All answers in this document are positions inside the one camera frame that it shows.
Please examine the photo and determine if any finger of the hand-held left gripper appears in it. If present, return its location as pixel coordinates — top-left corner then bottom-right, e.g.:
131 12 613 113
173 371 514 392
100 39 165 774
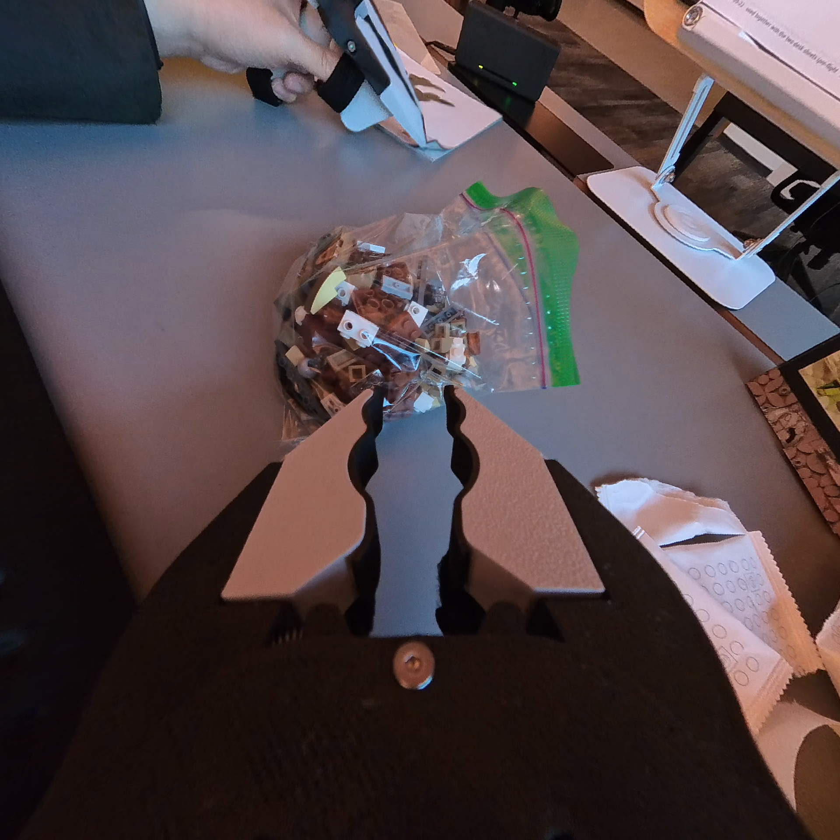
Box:
354 0 431 147
340 62 427 148

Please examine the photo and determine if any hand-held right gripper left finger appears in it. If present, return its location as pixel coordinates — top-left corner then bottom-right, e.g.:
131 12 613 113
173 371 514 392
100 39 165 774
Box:
221 386 385 631

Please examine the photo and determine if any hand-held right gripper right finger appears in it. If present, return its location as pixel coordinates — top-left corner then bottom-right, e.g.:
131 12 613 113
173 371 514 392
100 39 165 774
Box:
436 384 605 634

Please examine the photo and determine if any white instruction booklet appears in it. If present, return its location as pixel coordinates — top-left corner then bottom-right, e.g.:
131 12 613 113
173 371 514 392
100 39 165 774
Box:
377 46 504 163

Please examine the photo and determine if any clear zip bag of bricks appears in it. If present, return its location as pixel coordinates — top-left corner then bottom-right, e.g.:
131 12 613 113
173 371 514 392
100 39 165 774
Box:
272 180 581 444

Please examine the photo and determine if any grey desk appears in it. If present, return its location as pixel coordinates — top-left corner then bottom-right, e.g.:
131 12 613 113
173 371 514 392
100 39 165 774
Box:
0 56 840 723

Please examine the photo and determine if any person's left hand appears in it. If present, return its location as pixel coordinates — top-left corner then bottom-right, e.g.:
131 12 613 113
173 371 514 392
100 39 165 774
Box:
143 0 342 105

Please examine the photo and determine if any black charger box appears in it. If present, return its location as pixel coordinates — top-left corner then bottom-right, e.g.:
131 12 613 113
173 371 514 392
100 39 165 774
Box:
455 0 562 102

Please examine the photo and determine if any crumpled white paper bag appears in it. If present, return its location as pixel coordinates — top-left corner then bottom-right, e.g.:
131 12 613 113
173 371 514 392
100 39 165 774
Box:
596 478 749 546

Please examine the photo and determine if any white paper bag with circles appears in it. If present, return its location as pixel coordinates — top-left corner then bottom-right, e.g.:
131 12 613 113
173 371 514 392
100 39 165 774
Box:
640 525 824 735

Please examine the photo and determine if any framed picture on cork mat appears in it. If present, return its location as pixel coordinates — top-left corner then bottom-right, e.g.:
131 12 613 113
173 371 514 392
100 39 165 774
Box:
747 351 840 536

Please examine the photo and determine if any white document stand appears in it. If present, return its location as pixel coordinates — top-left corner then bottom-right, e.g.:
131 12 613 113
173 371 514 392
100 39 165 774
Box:
586 0 840 311

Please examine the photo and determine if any grey table with brown edge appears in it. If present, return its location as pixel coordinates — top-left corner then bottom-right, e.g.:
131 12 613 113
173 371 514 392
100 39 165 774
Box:
525 85 823 365

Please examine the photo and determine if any white bag with dark print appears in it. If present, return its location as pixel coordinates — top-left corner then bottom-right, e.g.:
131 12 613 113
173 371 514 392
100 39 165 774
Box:
755 600 840 815

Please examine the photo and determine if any printed instruction sheet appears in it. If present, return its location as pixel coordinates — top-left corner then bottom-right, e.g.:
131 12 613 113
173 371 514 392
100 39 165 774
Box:
696 0 840 93

